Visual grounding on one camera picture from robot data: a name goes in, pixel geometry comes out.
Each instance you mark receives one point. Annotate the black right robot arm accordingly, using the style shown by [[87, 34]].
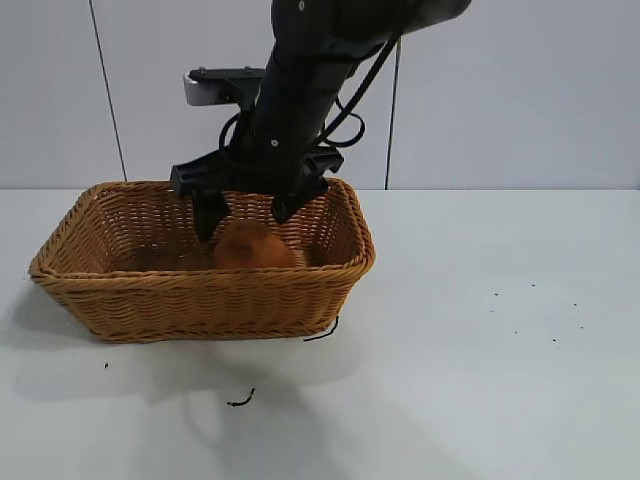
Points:
[[325, 25]]

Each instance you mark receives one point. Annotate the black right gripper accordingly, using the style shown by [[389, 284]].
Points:
[[290, 125]]

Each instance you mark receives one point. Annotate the woven wicker basket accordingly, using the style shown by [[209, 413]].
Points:
[[200, 300]]

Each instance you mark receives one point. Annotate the white wrist camera black mount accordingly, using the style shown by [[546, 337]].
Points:
[[205, 90]]

